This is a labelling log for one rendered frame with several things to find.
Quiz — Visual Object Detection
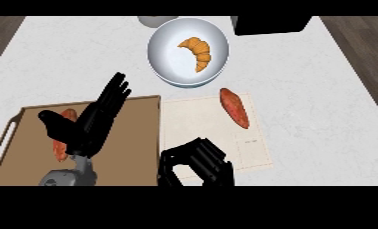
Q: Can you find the black appliance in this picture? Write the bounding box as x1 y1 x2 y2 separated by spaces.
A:
229 16 313 37

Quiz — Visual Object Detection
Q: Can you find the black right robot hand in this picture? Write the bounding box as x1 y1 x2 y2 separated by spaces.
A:
157 136 236 187

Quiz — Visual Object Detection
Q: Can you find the golden croissant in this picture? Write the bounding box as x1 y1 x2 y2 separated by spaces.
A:
176 36 213 74

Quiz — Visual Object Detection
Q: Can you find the pale grey round container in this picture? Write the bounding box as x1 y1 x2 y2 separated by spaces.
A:
136 16 180 29

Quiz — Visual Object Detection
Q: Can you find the red-orange sweet potato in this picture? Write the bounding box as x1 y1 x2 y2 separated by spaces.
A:
52 108 80 163
219 87 251 130

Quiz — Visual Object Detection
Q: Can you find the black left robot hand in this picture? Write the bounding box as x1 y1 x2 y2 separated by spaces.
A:
37 71 133 159

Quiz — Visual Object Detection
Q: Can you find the brown wooden tray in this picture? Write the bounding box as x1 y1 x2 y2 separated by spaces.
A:
0 94 164 187

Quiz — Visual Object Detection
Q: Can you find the white bowl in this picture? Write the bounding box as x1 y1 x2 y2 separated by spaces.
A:
146 17 231 89

